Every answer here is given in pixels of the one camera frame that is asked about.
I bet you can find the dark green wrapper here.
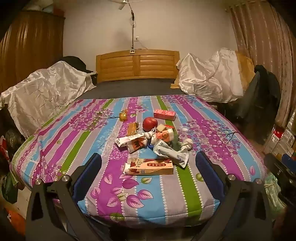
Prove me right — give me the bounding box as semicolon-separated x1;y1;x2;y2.
171;136;184;151

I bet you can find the black cloth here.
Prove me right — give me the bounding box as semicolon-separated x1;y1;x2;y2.
62;56;88;73

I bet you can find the white red paper box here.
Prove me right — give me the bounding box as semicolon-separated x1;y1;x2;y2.
116;133;149;154

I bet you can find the orange white plastic bag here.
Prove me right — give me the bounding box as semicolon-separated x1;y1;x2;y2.
155;129;174;142

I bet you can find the brown wooden wardrobe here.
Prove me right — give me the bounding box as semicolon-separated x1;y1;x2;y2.
0;10;65;93

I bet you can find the dark jacket on chair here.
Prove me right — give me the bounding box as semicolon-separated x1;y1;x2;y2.
236;65;281;144

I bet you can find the red apple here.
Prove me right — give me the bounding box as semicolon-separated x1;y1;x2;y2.
142;117;159;131

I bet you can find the dark plastic bag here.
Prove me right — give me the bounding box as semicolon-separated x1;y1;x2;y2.
3;128;25;151

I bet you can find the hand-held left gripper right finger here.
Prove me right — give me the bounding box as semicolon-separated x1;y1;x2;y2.
195;152;272;241

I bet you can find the purple striped floral blanket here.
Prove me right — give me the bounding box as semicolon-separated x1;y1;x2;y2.
10;95;266;226

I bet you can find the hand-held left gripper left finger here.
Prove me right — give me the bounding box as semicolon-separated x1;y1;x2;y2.
25;153;102;241

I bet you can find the white ceiling fan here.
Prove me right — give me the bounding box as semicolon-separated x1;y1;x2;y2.
109;0;144;10

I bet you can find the gold foil wrapper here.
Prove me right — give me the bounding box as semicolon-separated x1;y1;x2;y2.
119;109;130;122

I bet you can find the wooden headboard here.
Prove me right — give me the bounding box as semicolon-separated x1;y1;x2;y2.
96;49;180;83

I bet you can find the pink patterned curtain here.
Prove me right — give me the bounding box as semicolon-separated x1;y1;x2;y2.
228;5;295;130

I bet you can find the white satin cloth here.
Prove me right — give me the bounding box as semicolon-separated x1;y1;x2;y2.
176;48;244;103
0;61;96;137

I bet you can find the brown cloth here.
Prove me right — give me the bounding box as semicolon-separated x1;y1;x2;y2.
235;52;255;91

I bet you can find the stack of white boxes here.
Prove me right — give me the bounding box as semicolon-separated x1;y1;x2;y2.
264;125;296;158

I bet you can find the white plastic wrapper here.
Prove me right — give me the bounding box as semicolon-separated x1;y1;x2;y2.
153;139;188;168

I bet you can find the twisted white tissue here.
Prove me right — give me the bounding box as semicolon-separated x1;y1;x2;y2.
143;129;160;144

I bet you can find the gold cigarette pack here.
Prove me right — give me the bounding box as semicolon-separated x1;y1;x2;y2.
127;122;139;137

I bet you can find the long beige red box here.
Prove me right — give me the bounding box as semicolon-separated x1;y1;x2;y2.
123;158;174;176

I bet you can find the pink box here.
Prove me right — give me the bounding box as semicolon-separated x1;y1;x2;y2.
153;109;176;121

